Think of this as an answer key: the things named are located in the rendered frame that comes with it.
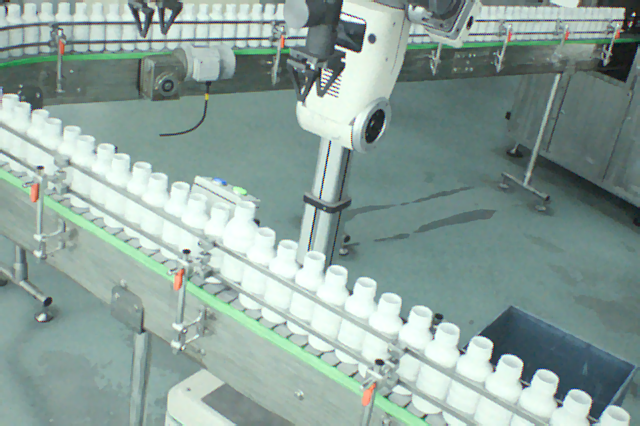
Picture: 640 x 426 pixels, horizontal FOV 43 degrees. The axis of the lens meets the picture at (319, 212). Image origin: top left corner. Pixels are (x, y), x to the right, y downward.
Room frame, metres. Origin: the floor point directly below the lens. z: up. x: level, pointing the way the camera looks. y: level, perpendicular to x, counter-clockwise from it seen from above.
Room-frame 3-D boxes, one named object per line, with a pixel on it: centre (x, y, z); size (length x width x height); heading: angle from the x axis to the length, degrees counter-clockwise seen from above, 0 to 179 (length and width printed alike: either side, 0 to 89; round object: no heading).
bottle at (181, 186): (1.51, 0.29, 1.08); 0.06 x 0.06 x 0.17
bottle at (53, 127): (1.72, 0.64, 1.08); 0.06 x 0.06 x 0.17
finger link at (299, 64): (1.51, 0.07, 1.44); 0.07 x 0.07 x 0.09; 57
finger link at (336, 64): (1.55, 0.05, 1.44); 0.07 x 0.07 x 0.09; 57
